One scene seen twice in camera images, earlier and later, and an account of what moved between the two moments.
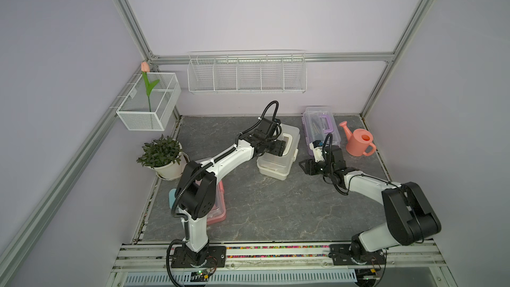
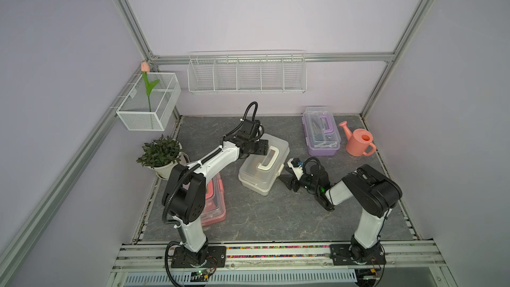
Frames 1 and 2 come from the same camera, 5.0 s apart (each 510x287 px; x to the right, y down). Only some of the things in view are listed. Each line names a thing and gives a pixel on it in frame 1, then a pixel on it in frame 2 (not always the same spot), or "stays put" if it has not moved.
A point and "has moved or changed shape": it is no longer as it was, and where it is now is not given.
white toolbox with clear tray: x=277 y=167 has moved or changed shape
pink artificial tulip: x=145 y=68 stays put
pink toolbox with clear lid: x=218 y=213 stays put
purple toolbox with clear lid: x=317 y=121 stays put
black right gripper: x=308 y=167 → x=289 y=183
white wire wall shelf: x=247 y=71 stays put
